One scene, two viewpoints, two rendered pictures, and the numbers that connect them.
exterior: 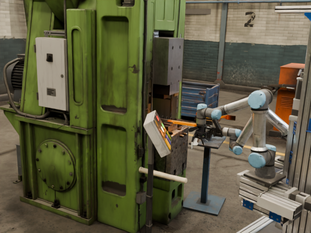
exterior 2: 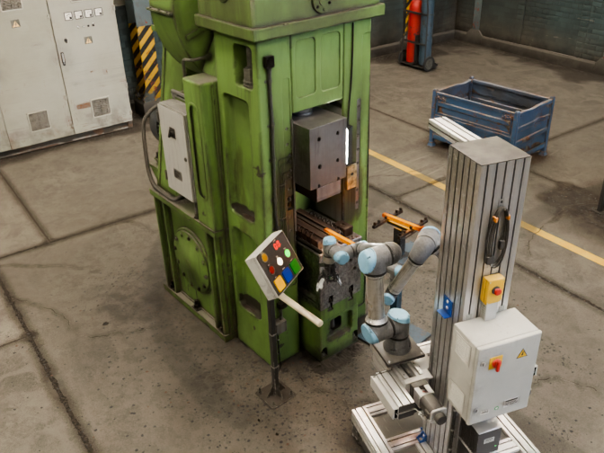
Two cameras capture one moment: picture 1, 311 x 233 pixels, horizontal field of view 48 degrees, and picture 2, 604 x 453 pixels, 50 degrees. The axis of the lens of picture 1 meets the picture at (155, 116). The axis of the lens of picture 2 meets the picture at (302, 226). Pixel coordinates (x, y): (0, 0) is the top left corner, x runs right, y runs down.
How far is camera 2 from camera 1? 1.94 m
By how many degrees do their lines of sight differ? 26
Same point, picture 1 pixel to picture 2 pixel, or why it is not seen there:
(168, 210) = (322, 345)
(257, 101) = (364, 264)
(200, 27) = not seen: outside the picture
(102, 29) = (225, 108)
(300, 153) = (437, 333)
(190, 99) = (487, 125)
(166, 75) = (308, 177)
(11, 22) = not seen: outside the picture
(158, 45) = (298, 135)
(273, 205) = (381, 393)
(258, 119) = (369, 285)
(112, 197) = (249, 315)
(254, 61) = not seen: outside the picture
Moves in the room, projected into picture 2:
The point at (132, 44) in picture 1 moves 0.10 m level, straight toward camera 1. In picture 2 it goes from (254, 139) to (247, 146)
